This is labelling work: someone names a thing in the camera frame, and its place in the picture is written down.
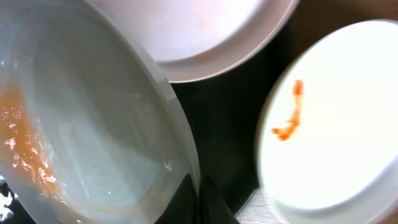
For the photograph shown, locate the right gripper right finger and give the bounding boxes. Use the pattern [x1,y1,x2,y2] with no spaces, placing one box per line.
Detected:
[200,176,239,224]

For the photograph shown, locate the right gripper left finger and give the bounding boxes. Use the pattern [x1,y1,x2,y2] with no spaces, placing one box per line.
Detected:
[154,174,197,224]

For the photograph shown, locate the white plate bottom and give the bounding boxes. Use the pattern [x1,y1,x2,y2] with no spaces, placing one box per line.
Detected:
[1,1,200,223]

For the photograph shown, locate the white plate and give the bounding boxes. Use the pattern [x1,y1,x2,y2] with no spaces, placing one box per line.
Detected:
[89,0,299,83]
[1,1,200,223]
[255,19,397,223]

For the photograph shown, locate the round black tray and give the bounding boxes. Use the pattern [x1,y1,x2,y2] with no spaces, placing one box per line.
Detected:
[0,18,295,224]

